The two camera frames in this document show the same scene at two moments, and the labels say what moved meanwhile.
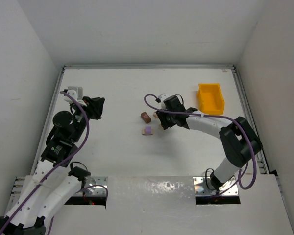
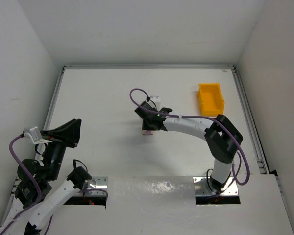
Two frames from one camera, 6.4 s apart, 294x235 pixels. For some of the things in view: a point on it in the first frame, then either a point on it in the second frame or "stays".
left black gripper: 93,107 → 62,141
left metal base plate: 90,181 stays
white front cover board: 166,205 stays
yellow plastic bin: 210,99 stays
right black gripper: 167,118 → 151,124
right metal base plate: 203,186 stays
